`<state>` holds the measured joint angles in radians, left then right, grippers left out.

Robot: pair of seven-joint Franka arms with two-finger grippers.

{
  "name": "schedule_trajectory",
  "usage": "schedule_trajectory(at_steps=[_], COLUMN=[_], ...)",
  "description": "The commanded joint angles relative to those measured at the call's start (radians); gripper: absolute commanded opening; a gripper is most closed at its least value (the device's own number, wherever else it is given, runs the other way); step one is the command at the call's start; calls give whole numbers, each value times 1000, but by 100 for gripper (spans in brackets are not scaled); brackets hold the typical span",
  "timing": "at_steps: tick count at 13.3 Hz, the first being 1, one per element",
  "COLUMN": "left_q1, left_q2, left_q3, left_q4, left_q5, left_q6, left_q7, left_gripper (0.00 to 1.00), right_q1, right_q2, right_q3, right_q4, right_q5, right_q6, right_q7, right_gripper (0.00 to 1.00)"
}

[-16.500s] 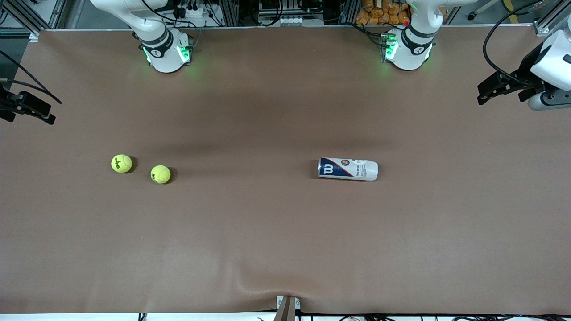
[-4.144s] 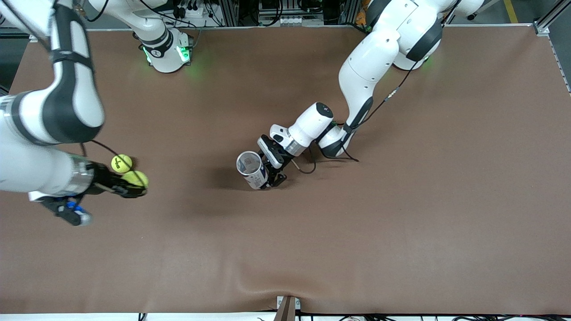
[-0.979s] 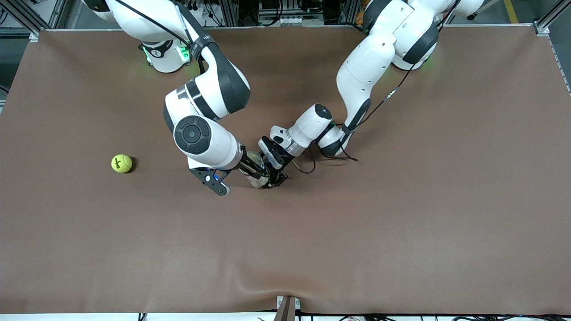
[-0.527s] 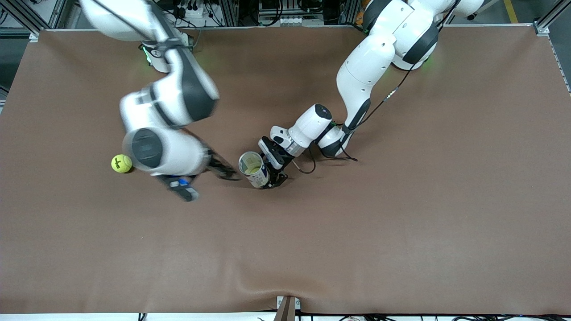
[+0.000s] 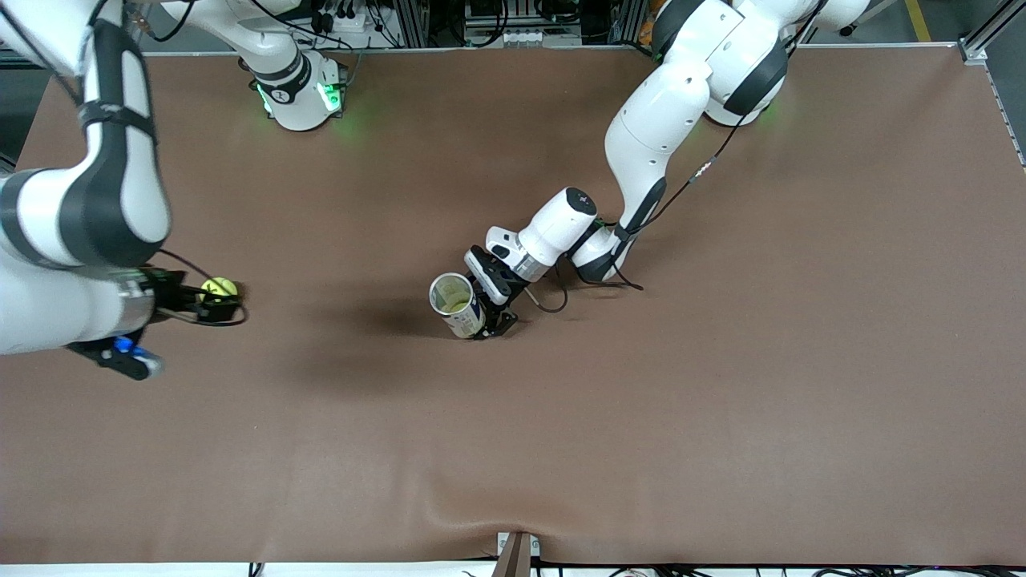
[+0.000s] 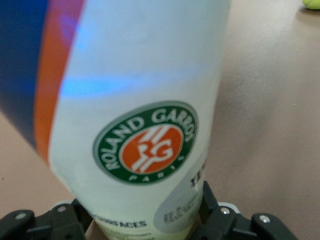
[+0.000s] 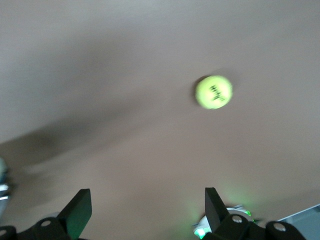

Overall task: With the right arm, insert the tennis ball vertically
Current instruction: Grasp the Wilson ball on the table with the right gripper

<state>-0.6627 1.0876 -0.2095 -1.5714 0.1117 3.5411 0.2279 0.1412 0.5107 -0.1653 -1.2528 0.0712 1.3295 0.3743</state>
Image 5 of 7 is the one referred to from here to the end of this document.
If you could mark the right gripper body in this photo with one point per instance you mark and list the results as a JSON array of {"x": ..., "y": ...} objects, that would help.
[{"x": 171, "y": 293}]

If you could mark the yellow Wilson print tennis ball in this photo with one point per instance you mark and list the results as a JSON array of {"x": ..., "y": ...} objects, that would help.
[{"x": 218, "y": 287}]

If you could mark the white blue tennis ball can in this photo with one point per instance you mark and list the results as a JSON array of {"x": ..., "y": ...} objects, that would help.
[{"x": 465, "y": 320}]

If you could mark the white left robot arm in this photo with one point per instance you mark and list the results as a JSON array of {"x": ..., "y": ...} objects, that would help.
[{"x": 657, "y": 136}]

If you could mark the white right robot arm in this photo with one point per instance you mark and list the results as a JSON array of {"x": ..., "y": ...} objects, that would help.
[{"x": 48, "y": 312}]

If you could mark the smooth table cover mat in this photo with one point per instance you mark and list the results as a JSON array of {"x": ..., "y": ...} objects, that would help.
[{"x": 513, "y": 441}]

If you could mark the white terminal block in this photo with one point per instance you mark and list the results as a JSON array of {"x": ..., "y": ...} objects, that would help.
[{"x": 529, "y": 36}]

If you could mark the black electronics box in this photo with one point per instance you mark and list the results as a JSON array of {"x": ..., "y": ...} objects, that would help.
[{"x": 513, "y": 12}]

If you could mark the orange mesh bag pile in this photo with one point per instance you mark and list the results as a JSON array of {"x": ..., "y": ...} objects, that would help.
[{"x": 648, "y": 32}]

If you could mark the white power strip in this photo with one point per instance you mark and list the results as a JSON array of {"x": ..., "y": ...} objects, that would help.
[{"x": 353, "y": 24}]

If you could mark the aluminium frame upright profile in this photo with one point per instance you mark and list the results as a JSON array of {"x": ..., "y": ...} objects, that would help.
[
  {"x": 413, "y": 20},
  {"x": 629, "y": 20}
]

